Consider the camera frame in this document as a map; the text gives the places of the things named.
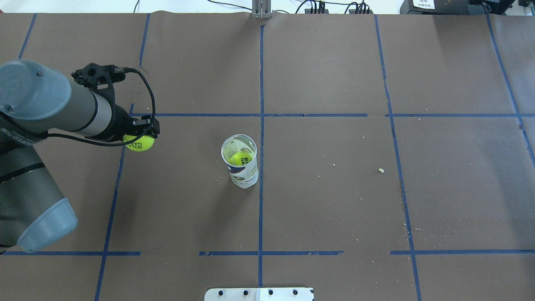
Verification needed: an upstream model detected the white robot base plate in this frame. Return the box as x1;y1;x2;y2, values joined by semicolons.
204;287;315;301

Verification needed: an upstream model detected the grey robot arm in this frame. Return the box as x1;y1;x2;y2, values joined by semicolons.
0;59;161;254

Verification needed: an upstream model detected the yellow-green tennis ball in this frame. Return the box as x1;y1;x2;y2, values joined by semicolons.
126;135;155;152

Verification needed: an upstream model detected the tennis ball inside can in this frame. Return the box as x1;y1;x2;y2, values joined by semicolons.
227;152;254;166

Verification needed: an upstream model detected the clear tennis ball can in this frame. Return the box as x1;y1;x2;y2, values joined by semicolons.
220;135;259;189

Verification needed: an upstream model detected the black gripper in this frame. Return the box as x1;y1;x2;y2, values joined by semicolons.
110;105;161;140

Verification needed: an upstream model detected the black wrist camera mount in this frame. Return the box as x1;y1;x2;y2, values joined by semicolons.
71;63;126;104

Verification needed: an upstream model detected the aluminium frame post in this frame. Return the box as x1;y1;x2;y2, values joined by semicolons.
251;0;273;20

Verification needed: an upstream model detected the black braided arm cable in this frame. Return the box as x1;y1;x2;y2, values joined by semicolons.
42;67;156;147

